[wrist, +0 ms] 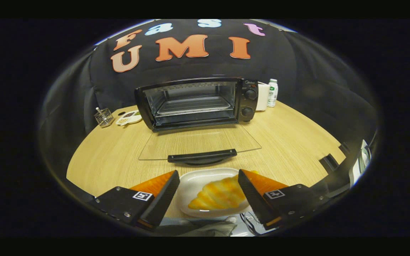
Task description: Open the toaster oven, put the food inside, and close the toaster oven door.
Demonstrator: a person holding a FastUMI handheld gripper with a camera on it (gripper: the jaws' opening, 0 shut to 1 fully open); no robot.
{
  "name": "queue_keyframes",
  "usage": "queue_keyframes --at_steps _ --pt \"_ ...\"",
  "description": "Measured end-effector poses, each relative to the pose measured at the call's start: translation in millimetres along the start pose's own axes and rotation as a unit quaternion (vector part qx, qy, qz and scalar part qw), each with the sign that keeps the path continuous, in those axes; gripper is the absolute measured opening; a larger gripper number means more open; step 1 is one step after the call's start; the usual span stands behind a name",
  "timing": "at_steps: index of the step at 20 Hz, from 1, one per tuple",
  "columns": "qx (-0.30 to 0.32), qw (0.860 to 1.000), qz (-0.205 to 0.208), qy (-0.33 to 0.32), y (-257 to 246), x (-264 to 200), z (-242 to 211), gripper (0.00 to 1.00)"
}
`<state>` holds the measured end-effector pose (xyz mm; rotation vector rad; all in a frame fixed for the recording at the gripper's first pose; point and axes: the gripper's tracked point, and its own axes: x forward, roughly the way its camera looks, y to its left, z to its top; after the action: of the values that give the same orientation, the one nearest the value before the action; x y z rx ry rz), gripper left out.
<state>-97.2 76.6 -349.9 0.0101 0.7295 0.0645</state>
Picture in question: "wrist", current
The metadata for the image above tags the white bottle green label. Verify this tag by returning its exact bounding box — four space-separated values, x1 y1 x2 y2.
267 79 279 108

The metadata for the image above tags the grey cloth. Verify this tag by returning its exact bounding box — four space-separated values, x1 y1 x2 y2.
155 217 238 237

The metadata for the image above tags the small white snack dish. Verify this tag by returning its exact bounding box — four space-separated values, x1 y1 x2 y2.
116 110 143 127

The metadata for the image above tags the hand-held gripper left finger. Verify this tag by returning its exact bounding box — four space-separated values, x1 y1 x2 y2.
89 170 181 232

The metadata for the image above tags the white oval plate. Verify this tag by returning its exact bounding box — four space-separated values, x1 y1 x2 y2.
178 168 253 218

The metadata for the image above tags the white flat object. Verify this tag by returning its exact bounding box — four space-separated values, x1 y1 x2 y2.
349 139 372 185

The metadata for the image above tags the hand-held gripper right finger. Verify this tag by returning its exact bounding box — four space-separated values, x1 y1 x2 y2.
237 169 330 231

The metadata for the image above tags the white pop-up toaster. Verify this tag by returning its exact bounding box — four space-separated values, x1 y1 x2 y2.
256 82 270 111

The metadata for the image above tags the golden croissant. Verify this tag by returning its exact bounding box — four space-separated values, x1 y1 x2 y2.
188 174 249 210

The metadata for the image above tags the black toaster oven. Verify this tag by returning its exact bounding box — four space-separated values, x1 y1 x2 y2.
135 78 262 166

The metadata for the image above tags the metal wire basket holder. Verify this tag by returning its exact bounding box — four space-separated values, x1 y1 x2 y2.
94 107 115 128

